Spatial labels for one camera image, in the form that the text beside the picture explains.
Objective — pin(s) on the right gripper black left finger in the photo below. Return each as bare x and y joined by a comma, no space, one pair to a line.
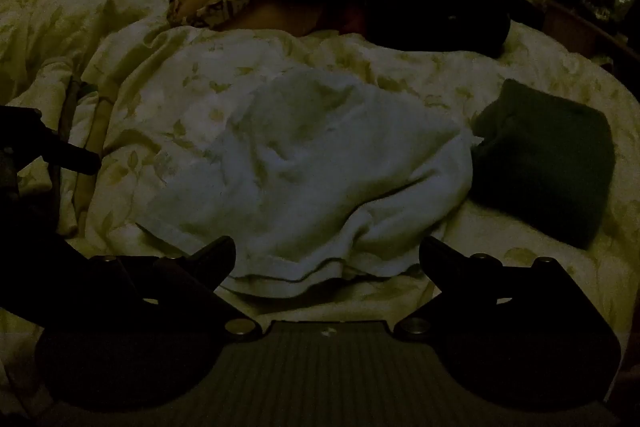
143,330

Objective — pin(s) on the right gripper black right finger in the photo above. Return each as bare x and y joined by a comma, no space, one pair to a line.
514,335

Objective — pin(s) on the pale blue towel cloth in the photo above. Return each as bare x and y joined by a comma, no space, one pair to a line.
317,174

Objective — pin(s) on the floral white bed quilt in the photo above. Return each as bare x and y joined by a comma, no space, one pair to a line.
159,96

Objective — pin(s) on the dark folded cloth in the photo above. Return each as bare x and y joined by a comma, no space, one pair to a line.
545,161

